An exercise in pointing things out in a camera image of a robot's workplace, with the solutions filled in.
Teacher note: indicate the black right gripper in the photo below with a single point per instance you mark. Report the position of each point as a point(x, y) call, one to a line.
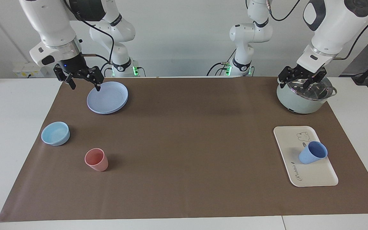
point(73, 65)

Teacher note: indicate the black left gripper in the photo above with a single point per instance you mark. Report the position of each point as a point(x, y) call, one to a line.
point(303, 74)

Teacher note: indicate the blue ribbed cup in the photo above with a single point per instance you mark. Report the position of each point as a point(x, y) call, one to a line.
point(310, 155)

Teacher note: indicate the pink cup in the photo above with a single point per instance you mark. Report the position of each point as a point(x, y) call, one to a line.
point(97, 163)

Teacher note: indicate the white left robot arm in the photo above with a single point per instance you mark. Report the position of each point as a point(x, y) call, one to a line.
point(334, 25)

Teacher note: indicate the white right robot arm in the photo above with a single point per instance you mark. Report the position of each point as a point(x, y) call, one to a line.
point(49, 19)

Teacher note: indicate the cream rabbit print tray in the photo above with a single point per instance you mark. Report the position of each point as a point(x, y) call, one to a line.
point(311, 175)

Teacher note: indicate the glass pot lid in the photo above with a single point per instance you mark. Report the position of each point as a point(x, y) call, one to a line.
point(318, 92)

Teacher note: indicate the pale green electric pot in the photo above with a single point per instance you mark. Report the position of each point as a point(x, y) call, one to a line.
point(299, 103)

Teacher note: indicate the lavender blue plate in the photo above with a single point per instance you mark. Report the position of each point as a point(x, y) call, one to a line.
point(107, 99)

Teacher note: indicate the light blue bowl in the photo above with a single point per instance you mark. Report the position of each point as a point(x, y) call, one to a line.
point(54, 134)

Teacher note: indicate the brown paper table mat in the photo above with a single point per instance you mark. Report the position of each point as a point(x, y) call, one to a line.
point(187, 143)

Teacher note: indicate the white wall power strip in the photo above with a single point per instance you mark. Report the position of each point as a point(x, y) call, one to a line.
point(27, 70)

